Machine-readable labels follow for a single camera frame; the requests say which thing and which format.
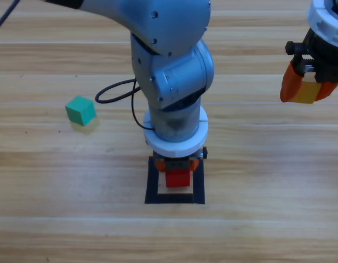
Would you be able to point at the black tape square outline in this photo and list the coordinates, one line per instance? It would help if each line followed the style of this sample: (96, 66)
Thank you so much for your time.
(174, 198)

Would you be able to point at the red wooden cube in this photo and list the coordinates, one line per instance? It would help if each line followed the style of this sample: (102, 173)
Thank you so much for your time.
(178, 179)

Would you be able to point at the green wooden cube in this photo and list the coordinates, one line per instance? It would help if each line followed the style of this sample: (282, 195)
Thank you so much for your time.
(81, 112)

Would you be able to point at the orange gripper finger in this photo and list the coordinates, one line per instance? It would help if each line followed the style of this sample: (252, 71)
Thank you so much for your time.
(290, 85)
(160, 166)
(193, 165)
(327, 90)

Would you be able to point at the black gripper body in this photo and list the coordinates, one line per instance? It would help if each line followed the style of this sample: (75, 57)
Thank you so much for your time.
(177, 165)
(327, 65)

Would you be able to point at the yellow wooden cube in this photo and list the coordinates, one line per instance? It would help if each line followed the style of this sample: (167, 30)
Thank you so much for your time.
(308, 93)

